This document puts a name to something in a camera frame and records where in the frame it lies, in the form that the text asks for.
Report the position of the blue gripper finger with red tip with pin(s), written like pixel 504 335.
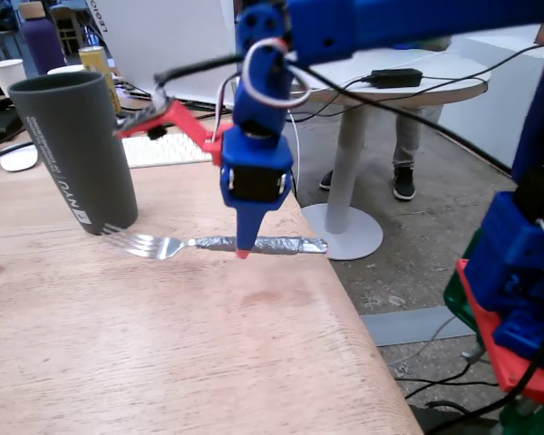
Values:
pixel 249 231

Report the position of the blue gripper body with servo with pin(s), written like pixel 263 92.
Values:
pixel 255 185

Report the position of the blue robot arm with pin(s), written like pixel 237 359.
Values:
pixel 390 22

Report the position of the white keyboard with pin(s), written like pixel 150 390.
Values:
pixel 163 151

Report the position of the white laptop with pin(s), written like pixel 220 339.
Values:
pixel 163 41

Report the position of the person in gray trousers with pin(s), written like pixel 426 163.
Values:
pixel 408 136

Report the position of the black power adapter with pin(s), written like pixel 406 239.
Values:
pixel 396 78

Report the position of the gray NYU tumbler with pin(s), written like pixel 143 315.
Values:
pixel 81 149

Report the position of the yellow drink can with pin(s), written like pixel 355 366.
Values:
pixel 95 61

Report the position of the white bowl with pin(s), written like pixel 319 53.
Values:
pixel 65 70

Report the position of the green table clamp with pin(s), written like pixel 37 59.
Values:
pixel 458 299

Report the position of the wooden chair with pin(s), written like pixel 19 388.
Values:
pixel 68 31

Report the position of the white computer mouse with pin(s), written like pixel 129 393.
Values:
pixel 18 158

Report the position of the purple bottle with wooden cap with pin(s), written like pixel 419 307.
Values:
pixel 43 45

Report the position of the black flat case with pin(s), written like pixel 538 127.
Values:
pixel 0 122

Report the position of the white paper cup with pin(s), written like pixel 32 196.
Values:
pixel 6 74

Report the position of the red wrist camera mount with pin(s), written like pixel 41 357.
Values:
pixel 186 120

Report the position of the round white pedestal table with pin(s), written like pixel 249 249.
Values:
pixel 344 158

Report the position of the red robot base plate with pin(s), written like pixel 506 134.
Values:
pixel 489 335

